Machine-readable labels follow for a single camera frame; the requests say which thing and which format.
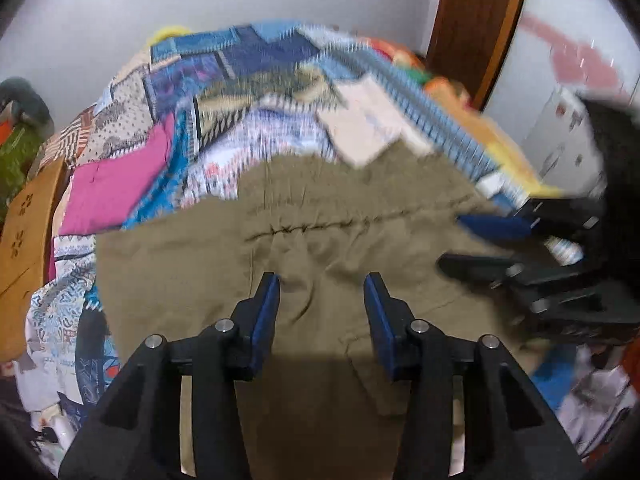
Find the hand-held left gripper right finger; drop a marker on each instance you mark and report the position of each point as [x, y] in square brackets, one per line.
[380, 320]

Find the olive green pants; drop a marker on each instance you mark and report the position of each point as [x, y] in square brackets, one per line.
[320, 210]

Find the grey neck pillow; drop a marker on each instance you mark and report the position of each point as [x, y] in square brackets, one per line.
[25, 100]

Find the white bedside cabinet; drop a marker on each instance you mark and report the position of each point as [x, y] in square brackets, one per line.
[565, 140]

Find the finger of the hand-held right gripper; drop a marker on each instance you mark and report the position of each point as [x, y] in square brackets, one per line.
[475, 265]
[495, 225]

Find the orange striped blanket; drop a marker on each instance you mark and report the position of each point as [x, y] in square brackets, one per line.
[70, 135]

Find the pink cloth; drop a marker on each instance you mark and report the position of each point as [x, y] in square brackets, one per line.
[120, 185]

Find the green patterned bag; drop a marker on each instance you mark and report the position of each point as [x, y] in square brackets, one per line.
[15, 160]

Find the brown wooden door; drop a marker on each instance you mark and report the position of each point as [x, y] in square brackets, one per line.
[475, 30]

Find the wooden lap desk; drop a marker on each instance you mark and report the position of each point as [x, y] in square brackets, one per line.
[27, 255]

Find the blue patchwork blanket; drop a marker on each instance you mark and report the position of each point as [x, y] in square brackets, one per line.
[240, 85]

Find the yellow foam tube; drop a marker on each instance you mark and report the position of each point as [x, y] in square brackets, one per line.
[170, 34]

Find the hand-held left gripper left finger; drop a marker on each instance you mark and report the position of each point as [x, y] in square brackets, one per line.
[264, 320]

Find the white printed pillow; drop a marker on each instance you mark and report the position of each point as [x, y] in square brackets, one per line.
[45, 410]

